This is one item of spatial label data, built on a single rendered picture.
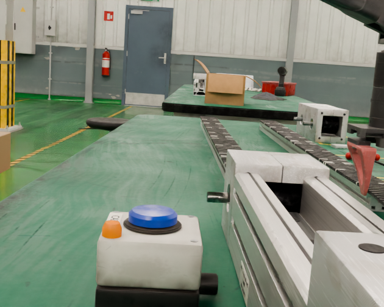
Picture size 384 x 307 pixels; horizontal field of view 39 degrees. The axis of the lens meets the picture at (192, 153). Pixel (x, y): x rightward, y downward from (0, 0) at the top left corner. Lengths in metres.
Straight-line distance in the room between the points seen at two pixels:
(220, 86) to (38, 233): 2.17
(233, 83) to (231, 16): 8.90
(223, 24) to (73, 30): 3.18
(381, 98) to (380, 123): 0.03
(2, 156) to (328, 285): 0.74
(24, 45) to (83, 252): 11.47
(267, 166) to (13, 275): 0.27
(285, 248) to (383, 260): 0.13
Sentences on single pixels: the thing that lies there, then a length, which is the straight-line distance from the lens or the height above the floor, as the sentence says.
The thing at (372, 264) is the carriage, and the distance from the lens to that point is 0.21.
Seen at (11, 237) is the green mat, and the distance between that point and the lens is 0.60.
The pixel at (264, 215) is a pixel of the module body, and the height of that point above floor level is 0.86.
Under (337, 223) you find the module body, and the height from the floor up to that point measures 0.85.
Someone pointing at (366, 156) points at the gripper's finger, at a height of 0.86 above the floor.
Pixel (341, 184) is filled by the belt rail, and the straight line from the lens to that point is 0.94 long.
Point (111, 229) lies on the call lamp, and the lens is 0.41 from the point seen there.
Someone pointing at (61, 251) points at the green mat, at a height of 0.78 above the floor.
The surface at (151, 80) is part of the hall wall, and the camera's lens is 11.60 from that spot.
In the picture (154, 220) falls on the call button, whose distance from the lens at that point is 0.42.
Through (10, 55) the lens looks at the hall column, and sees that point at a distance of 7.00.
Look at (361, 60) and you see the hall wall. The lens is 11.94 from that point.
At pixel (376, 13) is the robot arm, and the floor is 1.05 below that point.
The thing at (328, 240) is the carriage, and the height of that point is 0.90.
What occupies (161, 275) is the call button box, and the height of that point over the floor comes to 0.81.
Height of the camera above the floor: 0.97
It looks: 9 degrees down
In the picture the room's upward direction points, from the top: 4 degrees clockwise
